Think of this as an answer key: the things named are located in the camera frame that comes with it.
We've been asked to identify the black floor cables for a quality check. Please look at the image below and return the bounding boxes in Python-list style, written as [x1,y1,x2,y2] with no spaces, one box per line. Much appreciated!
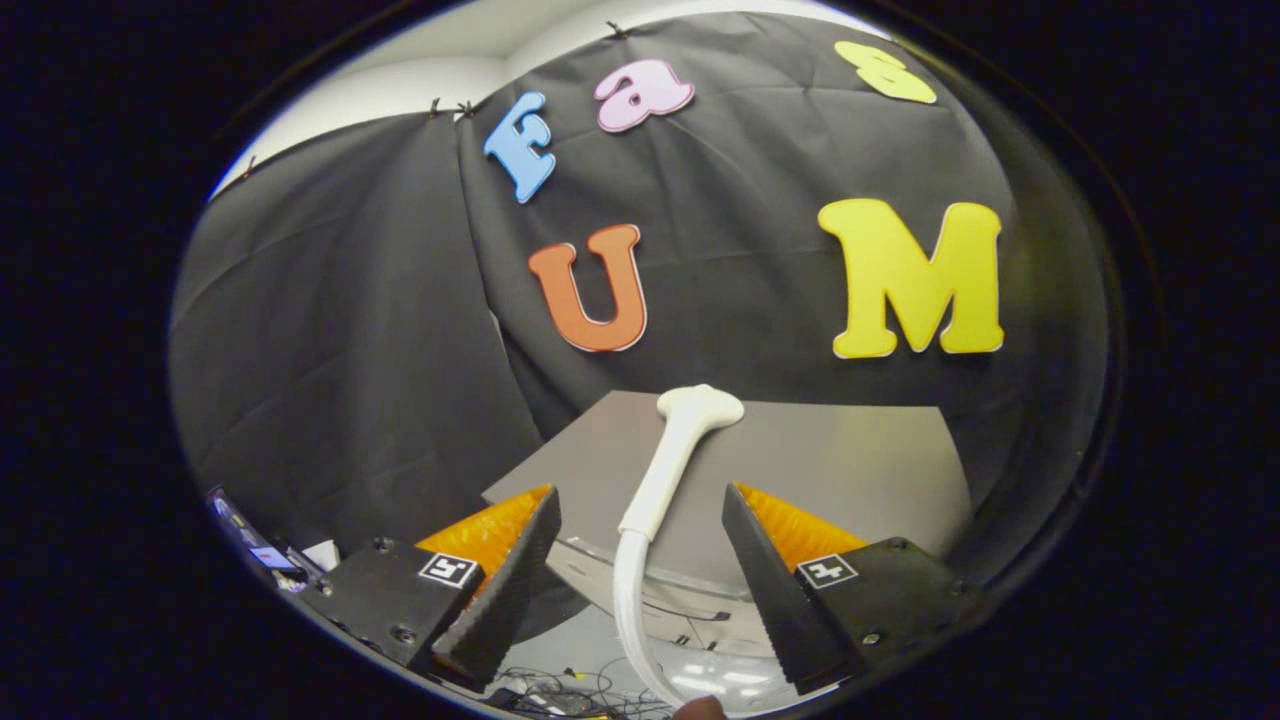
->
[490,665,681,719]

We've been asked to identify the white garment steamer nozzle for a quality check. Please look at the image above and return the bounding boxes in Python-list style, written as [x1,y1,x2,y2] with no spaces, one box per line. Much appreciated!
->
[618,384,746,543]

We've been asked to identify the white cabinet with grey top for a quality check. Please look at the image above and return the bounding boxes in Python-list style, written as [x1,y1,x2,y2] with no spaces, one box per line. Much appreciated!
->
[482,390,976,716]

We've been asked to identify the black backdrop cloth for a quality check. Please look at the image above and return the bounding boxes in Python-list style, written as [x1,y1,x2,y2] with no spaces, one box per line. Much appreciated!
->
[168,12,1111,591]

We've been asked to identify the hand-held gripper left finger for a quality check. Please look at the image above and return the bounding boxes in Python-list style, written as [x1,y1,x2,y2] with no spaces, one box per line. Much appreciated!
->
[300,485,563,693]

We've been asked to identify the device with lit screen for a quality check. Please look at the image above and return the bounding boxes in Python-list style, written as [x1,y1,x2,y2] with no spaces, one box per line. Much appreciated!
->
[205,485,313,593]

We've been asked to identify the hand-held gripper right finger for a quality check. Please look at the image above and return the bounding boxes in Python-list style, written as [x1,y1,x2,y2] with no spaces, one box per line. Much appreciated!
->
[722,483,986,698]

